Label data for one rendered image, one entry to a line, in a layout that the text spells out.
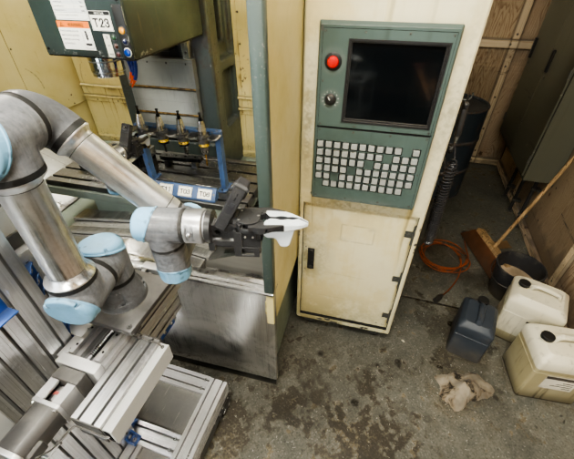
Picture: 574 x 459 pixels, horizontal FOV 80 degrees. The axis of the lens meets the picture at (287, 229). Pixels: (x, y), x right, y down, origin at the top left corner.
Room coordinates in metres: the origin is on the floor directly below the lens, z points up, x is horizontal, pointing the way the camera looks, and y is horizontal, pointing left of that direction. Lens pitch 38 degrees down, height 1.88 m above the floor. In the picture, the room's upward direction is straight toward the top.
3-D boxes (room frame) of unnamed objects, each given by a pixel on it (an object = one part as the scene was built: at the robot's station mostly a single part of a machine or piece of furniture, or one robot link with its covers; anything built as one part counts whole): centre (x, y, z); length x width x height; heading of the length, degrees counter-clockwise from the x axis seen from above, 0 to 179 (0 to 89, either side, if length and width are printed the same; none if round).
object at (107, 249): (0.71, 0.52, 1.20); 0.13 x 0.12 x 0.14; 177
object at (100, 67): (1.84, 0.90, 1.48); 0.16 x 0.16 x 0.12
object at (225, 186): (1.59, 0.34, 1.05); 0.10 x 0.05 x 0.30; 166
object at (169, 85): (2.27, 0.79, 1.16); 0.48 x 0.05 x 0.51; 76
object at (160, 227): (0.57, 0.27, 1.43); 0.11 x 0.08 x 0.09; 87
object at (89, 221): (1.40, 0.80, 0.70); 0.90 x 0.30 x 0.16; 76
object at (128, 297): (0.72, 0.52, 1.09); 0.15 x 0.15 x 0.10
